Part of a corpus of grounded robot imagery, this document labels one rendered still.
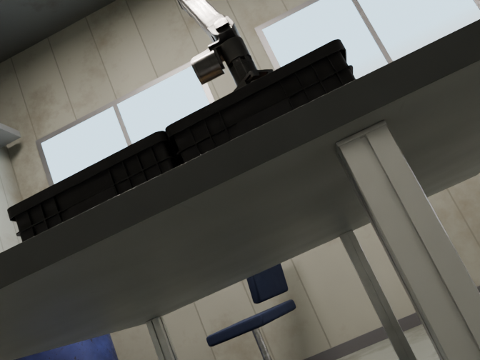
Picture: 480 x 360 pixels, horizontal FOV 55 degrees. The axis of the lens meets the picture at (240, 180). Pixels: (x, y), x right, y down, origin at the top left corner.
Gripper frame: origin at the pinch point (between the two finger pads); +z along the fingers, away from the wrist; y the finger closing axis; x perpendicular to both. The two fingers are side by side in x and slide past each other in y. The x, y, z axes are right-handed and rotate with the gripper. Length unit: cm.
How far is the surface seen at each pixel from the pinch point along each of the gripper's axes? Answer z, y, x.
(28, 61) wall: -240, -301, 51
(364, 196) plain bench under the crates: 27, 34, -24
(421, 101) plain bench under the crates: 20.5, 41.2, -17.0
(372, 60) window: -91, -115, 237
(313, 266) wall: 30, -189, 159
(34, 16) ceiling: -253, -258, 55
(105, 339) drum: 19, -227, 16
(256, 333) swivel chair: 53, -185, 91
